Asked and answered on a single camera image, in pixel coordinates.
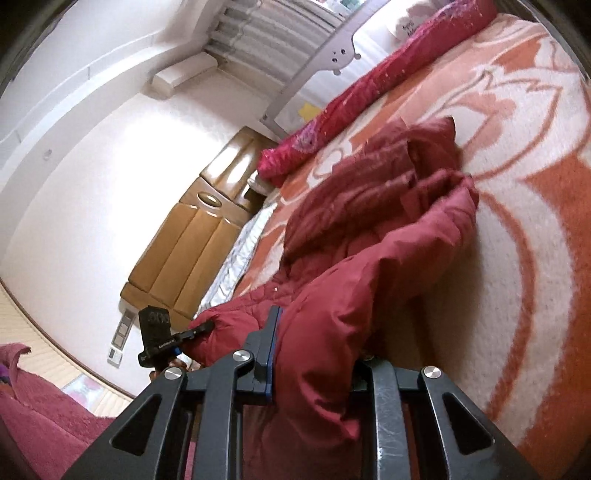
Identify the white air conditioner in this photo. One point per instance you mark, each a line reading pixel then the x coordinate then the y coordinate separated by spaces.
pixel 168 80

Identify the grey bed guard rail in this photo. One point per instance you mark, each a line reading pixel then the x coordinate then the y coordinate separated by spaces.
pixel 372 32

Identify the white wall switch panel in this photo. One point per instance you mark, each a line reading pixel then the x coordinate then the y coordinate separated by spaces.
pixel 119 339

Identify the red floral rolled quilt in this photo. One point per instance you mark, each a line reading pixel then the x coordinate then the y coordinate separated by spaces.
pixel 450 26

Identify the pink fleece sleeve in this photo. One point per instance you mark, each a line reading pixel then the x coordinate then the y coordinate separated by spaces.
pixel 43 430

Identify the white striped pillow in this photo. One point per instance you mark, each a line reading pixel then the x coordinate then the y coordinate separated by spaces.
pixel 237 261

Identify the dark red puffer jacket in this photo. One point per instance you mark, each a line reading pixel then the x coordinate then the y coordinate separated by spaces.
pixel 379 231

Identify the orange white floral blanket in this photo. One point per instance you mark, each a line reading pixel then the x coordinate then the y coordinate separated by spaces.
pixel 510 320

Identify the grey striped curtain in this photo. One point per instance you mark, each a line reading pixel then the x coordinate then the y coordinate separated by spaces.
pixel 272 39

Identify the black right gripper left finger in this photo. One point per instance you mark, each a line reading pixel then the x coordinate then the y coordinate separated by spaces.
pixel 187 423

